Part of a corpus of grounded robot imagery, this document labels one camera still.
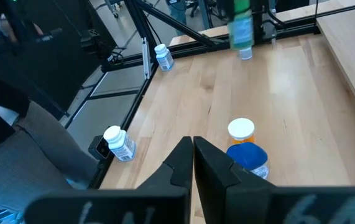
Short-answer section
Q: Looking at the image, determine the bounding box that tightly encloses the blue-capped Tums bottle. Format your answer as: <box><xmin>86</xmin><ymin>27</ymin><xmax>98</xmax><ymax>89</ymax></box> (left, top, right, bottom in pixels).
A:
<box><xmin>226</xmin><ymin>142</ymin><xmax>271</xmax><ymax>180</ymax></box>

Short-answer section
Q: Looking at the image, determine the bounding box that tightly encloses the green caffeine bottle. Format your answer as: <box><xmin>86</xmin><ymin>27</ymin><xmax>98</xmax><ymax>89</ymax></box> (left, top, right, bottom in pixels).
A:
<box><xmin>228</xmin><ymin>0</ymin><xmax>255</xmax><ymax>51</ymax></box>

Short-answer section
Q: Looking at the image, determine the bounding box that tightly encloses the silver frame bracket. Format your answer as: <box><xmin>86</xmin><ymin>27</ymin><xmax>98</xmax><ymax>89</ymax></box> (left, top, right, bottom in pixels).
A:
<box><xmin>141</xmin><ymin>37</ymin><xmax>152</xmax><ymax>80</ymax></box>

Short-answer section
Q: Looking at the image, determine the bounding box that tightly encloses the black panel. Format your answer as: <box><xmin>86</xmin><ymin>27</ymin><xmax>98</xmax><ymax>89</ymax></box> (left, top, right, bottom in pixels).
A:
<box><xmin>9</xmin><ymin>0</ymin><xmax>119</xmax><ymax>121</ymax></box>

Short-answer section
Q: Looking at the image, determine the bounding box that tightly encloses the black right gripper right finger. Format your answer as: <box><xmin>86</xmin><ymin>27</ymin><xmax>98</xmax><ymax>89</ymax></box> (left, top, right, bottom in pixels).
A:
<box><xmin>193</xmin><ymin>136</ymin><xmax>355</xmax><ymax>224</ymax></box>

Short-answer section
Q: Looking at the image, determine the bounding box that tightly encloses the person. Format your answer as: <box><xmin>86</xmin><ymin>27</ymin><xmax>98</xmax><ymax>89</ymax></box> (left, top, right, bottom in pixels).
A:
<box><xmin>0</xmin><ymin>67</ymin><xmax>99</xmax><ymax>224</ymax></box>
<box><xmin>164</xmin><ymin>0</ymin><xmax>188</xmax><ymax>37</ymax></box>

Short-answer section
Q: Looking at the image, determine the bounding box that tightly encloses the office chair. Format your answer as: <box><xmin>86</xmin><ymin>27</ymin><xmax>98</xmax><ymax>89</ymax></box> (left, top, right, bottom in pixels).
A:
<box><xmin>104</xmin><ymin>0</ymin><xmax>124</xmax><ymax>19</ymax></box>

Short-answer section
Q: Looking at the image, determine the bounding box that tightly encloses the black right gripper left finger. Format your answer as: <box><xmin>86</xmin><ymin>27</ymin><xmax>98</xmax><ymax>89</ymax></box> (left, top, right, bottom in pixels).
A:
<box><xmin>24</xmin><ymin>136</ymin><xmax>195</xmax><ymax>224</ymax></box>

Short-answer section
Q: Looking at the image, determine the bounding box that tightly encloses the black table-level camera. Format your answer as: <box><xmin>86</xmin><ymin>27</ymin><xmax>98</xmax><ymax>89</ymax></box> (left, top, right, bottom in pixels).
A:
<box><xmin>87</xmin><ymin>135</ymin><xmax>111</xmax><ymax>161</ymax></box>

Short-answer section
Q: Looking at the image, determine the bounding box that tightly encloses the orange pill bottle white cap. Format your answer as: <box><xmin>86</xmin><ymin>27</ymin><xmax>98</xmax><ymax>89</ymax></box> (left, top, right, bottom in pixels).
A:
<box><xmin>227</xmin><ymin>117</ymin><xmax>256</xmax><ymax>146</ymax></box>

